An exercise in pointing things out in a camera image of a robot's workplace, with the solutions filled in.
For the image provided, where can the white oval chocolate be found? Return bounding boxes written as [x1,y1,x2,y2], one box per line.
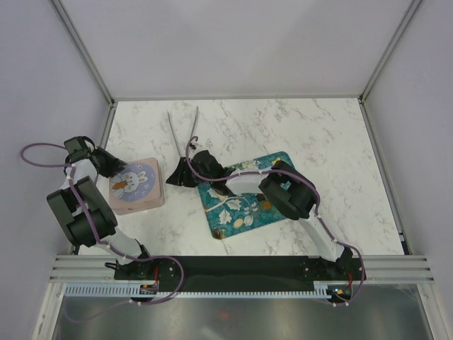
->
[234,219,243,228]

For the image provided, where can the right aluminium frame post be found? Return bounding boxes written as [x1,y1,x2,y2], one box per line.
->
[357,0,424,103]

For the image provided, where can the pink chocolate box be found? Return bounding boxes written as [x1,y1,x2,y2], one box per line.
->
[109,157,166,216]

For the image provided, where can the left aluminium frame post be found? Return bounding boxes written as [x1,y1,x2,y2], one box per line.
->
[49,0,115,107]

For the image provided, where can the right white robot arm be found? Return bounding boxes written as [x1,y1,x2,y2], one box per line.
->
[166,150,352,280]

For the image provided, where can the metal box lid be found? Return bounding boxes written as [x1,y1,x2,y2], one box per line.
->
[108,157,164,210]

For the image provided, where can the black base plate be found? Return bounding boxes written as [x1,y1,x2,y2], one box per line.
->
[106,256,366,292]

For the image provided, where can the metal tongs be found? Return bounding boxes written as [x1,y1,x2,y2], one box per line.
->
[167,106,200,157]

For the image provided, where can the dark swirl chocolate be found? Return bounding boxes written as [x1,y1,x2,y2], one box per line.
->
[212,228,225,239]

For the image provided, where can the aluminium frame post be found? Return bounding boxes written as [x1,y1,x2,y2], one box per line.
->
[357,0,424,103]
[49,0,115,107]

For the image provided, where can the white cable duct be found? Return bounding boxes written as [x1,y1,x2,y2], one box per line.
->
[64,283,352,299]

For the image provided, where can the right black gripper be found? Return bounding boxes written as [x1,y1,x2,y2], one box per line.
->
[166,157,212,188]

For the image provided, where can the teal floral tray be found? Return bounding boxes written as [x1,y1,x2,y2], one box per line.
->
[197,151,298,241]

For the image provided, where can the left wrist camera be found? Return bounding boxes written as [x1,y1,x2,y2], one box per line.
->
[64,136,96,155]

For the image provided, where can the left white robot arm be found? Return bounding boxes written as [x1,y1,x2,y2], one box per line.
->
[47,146,155,279]

